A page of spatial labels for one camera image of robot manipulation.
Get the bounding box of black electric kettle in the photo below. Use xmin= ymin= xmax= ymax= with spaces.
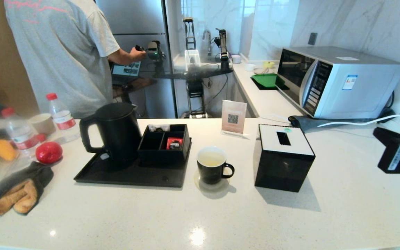
xmin=80 ymin=102 xmax=142 ymax=164

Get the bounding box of black white tea sachet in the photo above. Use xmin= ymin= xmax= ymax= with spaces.
xmin=147 ymin=124 xmax=170 ymax=133

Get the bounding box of silver microwave oven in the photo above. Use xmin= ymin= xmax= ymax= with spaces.
xmin=276 ymin=46 xmax=400 ymax=119

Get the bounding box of black tissue box white lid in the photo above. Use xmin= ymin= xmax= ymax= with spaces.
xmin=254 ymin=124 xmax=316 ymax=193

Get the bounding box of black flat tray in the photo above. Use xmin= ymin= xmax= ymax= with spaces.
xmin=250 ymin=76 xmax=290 ymax=91

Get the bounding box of green cutting board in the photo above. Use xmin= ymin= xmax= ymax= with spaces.
xmin=251 ymin=73 xmax=286 ymax=88

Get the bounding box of acrylic QR code sign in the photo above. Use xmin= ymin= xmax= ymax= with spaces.
xmin=221 ymin=100 xmax=248 ymax=136

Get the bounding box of beige coaster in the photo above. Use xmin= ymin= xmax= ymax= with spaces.
xmin=194 ymin=169 xmax=230 ymax=192

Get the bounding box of black mug white inside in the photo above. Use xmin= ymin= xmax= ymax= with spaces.
xmin=197 ymin=146 xmax=235 ymax=185

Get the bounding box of black equipment stand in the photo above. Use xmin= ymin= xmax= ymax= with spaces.
xmin=151 ymin=67 xmax=235 ymax=119

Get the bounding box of chrome faucet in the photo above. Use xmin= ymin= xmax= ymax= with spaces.
xmin=202 ymin=30 xmax=213 ymax=57

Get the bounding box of red sachet packet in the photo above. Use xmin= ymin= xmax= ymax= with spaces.
xmin=166 ymin=137 xmax=184 ymax=150

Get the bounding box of black compartment organizer box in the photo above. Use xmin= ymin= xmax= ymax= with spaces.
xmin=137 ymin=124 xmax=191 ymax=165

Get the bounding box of black ladder rack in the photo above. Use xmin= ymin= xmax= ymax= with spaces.
xmin=183 ymin=16 xmax=197 ymax=50

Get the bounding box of black serving tray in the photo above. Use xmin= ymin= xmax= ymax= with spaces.
xmin=74 ymin=137 xmax=192 ymax=188

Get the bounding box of open laptop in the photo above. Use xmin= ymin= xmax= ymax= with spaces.
xmin=111 ymin=61 xmax=142 ymax=85

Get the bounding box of grey refrigerator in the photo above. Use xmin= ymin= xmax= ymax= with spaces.
xmin=94 ymin=0 xmax=178 ymax=118

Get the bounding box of water bottle red cap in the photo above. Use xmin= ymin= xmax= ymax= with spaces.
xmin=45 ymin=93 xmax=78 ymax=140
xmin=1 ymin=108 xmax=41 ymax=153

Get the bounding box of person in grey t-shirt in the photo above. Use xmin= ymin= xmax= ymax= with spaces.
xmin=4 ymin=0 xmax=147 ymax=119

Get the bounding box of red toy tomato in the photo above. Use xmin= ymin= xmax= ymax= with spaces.
xmin=35 ymin=141 xmax=63 ymax=164

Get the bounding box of brown paper cup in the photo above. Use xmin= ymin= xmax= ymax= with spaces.
xmin=28 ymin=113 xmax=57 ymax=136

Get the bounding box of grey and orange cloth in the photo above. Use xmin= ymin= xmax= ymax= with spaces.
xmin=0 ymin=162 xmax=53 ymax=216

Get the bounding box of orange fruit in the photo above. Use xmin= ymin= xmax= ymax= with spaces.
xmin=0 ymin=139 xmax=16 ymax=161

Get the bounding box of black power cable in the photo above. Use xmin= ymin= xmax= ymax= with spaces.
xmin=377 ymin=91 xmax=400 ymax=120

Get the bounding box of white cable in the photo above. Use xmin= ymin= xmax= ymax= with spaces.
xmin=317 ymin=110 xmax=400 ymax=127

